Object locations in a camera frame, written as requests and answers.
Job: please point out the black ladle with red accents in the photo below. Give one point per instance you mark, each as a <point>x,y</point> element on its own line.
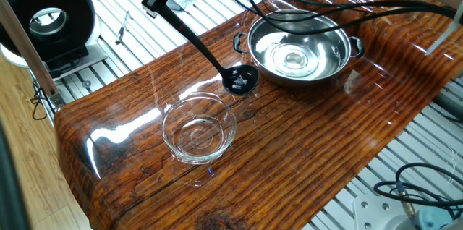
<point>240,80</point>

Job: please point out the dark foreground frame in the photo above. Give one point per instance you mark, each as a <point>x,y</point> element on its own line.
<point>9,194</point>

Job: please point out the metal washer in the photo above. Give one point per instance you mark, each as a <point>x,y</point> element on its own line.
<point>87,84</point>

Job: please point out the small screwdriver tool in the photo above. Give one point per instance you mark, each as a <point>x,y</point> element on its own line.
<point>121,33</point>

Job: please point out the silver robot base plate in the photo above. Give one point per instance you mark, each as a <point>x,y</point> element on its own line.
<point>372,212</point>

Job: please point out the white zip tie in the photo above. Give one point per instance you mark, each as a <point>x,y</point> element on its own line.
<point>445,34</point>

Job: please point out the brown wooden beam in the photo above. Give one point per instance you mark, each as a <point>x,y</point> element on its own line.
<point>21,42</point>

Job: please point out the clear glass bowl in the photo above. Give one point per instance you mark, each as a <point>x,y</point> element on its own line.
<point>199,132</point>

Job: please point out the glossy wood grain table mat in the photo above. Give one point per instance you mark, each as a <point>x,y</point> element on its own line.
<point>289,150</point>

